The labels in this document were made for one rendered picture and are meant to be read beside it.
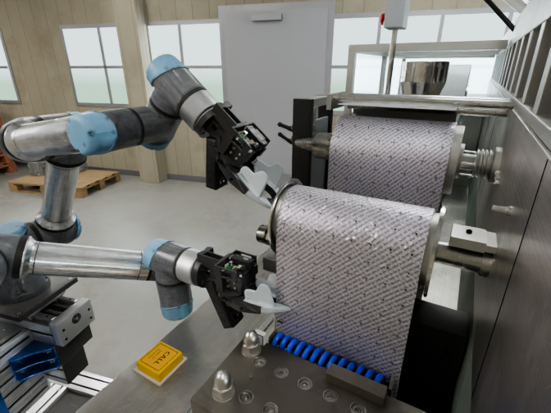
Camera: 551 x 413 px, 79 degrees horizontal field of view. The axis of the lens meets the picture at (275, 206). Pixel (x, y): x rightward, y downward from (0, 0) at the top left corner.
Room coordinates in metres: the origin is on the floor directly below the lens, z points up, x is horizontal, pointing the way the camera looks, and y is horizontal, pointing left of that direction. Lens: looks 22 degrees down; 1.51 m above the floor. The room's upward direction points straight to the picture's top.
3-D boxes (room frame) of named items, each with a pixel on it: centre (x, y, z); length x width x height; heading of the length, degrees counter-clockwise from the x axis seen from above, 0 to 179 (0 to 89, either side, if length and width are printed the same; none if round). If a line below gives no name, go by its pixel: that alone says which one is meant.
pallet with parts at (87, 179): (4.40, 2.88, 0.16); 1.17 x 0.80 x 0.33; 74
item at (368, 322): (0.46, -0.10, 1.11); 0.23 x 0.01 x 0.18; 60
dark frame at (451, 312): (0.54, -0.19, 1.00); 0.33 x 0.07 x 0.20; 60
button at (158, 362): (0.55, 0.26, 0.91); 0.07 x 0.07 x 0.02; 60
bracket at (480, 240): (0.43, -0.29, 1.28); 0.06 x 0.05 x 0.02; 60
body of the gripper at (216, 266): (0.58, 0.10, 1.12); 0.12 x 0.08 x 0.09; 61
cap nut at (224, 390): (0.38, 0.08, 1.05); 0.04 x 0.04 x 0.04
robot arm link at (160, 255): (0.66, 0.24, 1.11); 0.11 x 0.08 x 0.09; 61
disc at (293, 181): (0.58, -0.02, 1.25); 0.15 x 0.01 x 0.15; 150
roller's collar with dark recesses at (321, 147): (0.81, -0.13, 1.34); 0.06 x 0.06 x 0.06; 60
